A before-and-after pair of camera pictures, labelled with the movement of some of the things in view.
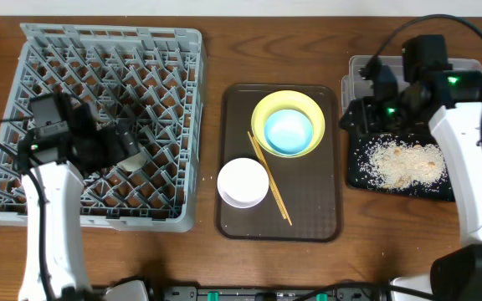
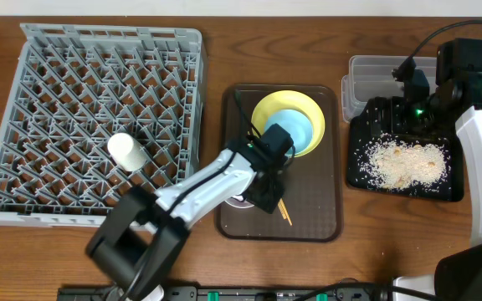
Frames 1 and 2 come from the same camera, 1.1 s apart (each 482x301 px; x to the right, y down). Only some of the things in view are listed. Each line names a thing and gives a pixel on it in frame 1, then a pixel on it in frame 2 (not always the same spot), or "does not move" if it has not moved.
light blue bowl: x=288 y=131 does not move
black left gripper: x=115 y=145 → x=262 y=194
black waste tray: x=398 y=164 does not move
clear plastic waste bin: x=355 y=88 does not move
